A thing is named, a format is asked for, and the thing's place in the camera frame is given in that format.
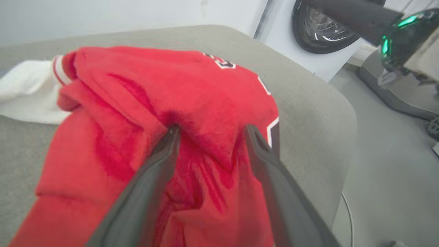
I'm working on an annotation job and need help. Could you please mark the white cloth garment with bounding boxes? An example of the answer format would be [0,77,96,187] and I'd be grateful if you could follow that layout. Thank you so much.
[0,60,71,125]

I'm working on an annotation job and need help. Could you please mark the dark round washing machine door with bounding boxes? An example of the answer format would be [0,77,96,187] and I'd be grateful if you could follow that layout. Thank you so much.
[292,0,386,55]

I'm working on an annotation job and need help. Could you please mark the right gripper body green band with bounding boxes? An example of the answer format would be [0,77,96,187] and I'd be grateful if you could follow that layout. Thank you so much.
[379,9,439,84]

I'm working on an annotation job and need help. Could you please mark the thin white cable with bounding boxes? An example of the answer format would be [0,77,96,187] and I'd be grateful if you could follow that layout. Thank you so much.
[341,192,355,247]

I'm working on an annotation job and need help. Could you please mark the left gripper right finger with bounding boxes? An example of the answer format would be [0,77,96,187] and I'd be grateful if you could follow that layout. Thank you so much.
[245,124,341,247]

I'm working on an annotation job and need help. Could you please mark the red Bulls 23 jersey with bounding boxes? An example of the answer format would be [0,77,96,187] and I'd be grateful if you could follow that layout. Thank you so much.
[9,46,280,247]

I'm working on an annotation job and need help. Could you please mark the white washing machine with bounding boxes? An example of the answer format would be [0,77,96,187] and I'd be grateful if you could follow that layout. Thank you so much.
[254,0,386,83]

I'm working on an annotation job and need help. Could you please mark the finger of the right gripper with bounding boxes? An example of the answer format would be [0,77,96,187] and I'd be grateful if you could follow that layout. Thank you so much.
[302,0,404,47]

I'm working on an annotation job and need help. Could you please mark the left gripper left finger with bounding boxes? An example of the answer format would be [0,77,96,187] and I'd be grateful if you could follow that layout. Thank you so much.
[86,125,181,247]

